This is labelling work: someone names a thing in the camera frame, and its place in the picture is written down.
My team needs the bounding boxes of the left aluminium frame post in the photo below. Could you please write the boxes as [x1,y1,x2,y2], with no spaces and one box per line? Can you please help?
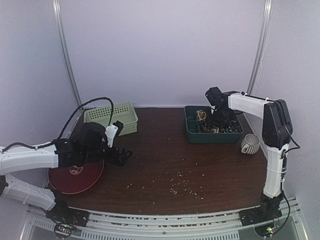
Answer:
[52,0,82,106]

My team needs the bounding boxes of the aluminium frame post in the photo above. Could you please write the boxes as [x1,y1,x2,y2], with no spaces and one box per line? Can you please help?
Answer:
[52,0,82,106]
[247,0,274,95]

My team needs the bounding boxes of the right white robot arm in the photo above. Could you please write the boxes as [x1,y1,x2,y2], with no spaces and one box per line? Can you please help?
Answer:
[205,87,293,221]

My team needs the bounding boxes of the right aluminium frame post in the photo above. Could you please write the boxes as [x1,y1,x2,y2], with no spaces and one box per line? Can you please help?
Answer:
[247,0,274,95]

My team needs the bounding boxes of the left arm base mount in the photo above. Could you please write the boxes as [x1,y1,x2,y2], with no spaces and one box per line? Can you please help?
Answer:
[44,199,90,240]

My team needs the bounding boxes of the striped ceramic mug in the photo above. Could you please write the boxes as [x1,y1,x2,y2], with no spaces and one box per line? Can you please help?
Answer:
[240,133,261,155]

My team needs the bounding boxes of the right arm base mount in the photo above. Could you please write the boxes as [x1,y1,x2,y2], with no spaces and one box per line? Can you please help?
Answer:
[239,193,284,227]

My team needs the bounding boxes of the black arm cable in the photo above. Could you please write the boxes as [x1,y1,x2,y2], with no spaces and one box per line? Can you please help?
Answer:
[279,134,301,226]
[58,96,115,141]

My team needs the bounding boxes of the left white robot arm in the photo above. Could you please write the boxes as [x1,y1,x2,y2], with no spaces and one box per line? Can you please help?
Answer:
[0,121,133,222]

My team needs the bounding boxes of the pale green plastic basket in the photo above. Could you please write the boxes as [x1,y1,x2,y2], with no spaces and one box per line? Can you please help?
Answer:
[84,102,139,136]

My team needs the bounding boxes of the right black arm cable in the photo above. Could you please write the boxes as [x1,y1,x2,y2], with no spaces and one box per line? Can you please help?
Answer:
[279,134,301,226]

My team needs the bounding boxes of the dark green compartment organizer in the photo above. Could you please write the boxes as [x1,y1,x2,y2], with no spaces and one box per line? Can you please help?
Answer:
[184,105,244,144]

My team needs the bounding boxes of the tan rubber bands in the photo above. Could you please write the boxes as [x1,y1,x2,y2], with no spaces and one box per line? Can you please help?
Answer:
[196,109,207,122]

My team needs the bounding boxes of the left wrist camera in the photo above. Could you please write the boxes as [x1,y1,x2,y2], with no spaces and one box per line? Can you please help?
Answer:
[105,120,124,148]

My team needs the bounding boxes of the black white small clips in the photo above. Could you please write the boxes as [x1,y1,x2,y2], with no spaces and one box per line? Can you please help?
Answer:
[219,120,243,134]

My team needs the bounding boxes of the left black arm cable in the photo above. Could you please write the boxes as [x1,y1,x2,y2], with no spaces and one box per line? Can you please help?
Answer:
[58,96,115,141]

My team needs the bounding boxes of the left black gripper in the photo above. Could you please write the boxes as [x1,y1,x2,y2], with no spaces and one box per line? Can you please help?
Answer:
[82,142,133,167]

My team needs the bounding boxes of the front aluminium rail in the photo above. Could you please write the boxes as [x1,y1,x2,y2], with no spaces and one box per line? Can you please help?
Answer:
[19,197,310,240]

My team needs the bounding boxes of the red round tray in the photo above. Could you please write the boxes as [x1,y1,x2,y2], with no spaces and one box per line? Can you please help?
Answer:
[48,160,105,195]

